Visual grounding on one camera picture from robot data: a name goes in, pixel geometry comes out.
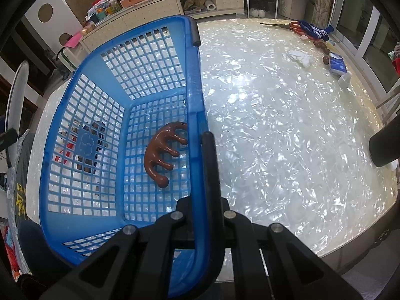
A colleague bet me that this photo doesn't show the blue plastic mesh basket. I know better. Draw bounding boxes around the blue plastic mesh basket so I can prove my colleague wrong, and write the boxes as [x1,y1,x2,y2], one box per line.
[39,15,224,299]

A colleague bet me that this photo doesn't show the white oval board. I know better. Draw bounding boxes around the white oval board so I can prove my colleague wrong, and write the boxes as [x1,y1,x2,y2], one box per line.
[4,59,30,169]

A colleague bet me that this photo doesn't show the white panel brown circles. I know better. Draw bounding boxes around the white panel brown circles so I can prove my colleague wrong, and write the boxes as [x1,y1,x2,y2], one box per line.
[23,0,85,51]

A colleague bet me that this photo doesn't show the blue tissue packet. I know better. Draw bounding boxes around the blue tissue packet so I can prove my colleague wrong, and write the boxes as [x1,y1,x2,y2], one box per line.
[329,52,348,76]

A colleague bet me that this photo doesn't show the red patterned cloth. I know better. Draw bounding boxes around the red patterned cloth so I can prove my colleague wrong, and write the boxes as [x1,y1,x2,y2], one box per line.
[1,225,29,285]

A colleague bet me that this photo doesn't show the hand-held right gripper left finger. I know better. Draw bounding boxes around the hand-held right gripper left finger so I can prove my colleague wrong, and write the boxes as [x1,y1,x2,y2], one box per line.
[40,195,197,300]

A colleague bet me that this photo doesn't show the black cylindrical bottle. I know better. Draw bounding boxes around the black cylindrical bottle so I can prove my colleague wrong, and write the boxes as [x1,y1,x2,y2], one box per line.
[369,122,400,168]

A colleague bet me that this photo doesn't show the glass sliding door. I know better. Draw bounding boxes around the glass sliding door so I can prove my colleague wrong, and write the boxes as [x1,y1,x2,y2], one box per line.
[339,0,400,94]

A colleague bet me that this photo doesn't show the white hard case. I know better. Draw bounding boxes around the white hard case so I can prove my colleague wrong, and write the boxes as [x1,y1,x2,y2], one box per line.
[56,46,85,72]

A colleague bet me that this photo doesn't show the blue white knitted glove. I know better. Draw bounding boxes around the blue white knitted glove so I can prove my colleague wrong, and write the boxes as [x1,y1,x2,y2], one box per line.
[298,20,336,42]

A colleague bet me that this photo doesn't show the orange handled scissors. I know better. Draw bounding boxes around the orange handled scissors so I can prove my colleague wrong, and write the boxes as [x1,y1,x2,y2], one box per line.
[260,21,308,35]

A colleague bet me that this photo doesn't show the pile of colourful packets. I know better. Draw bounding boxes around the pile of colourful packets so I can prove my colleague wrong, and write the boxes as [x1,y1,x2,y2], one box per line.
[83,0,126,26]

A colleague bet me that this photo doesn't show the pink flat board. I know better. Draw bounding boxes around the pink flat board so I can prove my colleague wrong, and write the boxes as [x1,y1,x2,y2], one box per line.
[64,31,83,49]

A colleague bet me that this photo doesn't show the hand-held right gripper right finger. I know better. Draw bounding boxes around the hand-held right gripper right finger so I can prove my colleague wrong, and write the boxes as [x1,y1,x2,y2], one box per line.
[202,131,364,300]

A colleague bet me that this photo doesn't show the grey shirt yellow print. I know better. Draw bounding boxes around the grey shirt yellow print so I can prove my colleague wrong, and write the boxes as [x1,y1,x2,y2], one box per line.
[6,131,41,226]

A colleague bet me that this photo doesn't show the beige cloth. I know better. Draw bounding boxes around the beige cloth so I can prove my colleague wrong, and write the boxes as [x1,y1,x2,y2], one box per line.
[183,0,207,11]

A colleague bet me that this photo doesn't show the white crumpled tissue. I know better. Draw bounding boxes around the white crumpled tissue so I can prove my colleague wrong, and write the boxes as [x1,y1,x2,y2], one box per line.
[287,50,313,69]

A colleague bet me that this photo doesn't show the cream low cabinet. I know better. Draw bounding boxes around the cream low cabinet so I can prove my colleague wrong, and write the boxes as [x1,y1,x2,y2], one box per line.
[79,0,246,54]

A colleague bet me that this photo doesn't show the brown wooden comb massager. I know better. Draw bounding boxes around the brown wooden comb massager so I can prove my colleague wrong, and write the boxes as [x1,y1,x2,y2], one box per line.
[144,121,189,189]

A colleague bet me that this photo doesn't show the red fabric item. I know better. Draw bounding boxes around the red fabric item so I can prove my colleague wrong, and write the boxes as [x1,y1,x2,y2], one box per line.
[389,42,400,76]

